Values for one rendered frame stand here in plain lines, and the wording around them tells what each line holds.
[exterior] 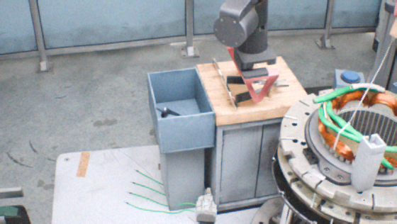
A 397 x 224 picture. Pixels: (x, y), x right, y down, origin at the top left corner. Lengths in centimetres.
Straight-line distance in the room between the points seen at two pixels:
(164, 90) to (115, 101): 178
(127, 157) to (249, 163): 37
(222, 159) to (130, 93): 192
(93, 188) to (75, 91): 183
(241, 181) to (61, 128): 176
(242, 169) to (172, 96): 22
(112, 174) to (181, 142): 32
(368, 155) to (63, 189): 76
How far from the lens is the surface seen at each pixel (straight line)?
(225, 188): 104
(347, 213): 75
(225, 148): 96
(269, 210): 108
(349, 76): 110
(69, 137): 260
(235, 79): 95
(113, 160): 123
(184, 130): 91
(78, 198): 115
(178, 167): 100
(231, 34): 76
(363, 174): 71
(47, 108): 286
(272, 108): 92
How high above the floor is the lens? 160
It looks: 37 degrees down
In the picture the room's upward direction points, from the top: straight up
